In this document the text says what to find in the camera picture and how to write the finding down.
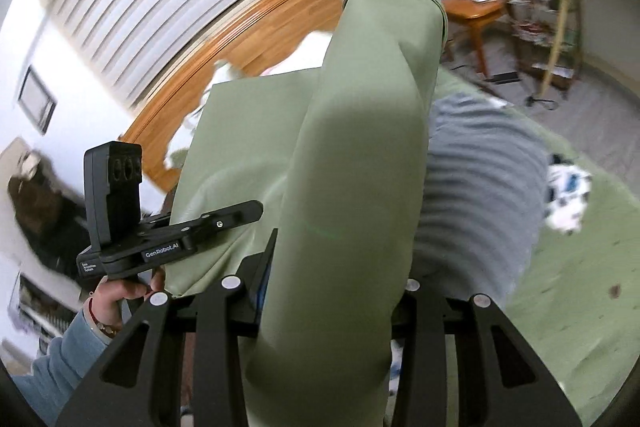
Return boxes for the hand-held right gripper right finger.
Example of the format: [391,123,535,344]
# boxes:
[385,278,584,427]

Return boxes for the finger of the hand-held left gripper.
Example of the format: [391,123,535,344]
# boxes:
[167,200,264,244]

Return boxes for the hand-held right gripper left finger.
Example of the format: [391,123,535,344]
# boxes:
[55,228,278,427]

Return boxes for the green jacket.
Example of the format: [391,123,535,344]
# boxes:
[164,0,548,427]

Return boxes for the person's left forearm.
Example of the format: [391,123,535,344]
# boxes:
[10,307,112,414]

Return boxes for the person's left hand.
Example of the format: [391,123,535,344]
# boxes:
[87,266,167,338]

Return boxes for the dark hanging coat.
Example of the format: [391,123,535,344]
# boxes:
[9,177,108,283]

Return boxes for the white shelf unit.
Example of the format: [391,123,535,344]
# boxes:
[9,271,83,344]

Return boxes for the small white printed cloth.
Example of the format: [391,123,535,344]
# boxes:
[544,154,594,236]

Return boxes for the wooden chair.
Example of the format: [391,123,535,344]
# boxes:
[389,0,507,78]

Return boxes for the metal storage rack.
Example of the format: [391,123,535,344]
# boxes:
[504,0,585,102]

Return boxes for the wooden stick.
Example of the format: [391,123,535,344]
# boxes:
[541,0,577,96]

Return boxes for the framed wall picture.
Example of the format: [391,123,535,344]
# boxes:
[17,66,57,136]

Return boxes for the red bracelet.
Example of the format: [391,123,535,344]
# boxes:
[86,297,119,338]

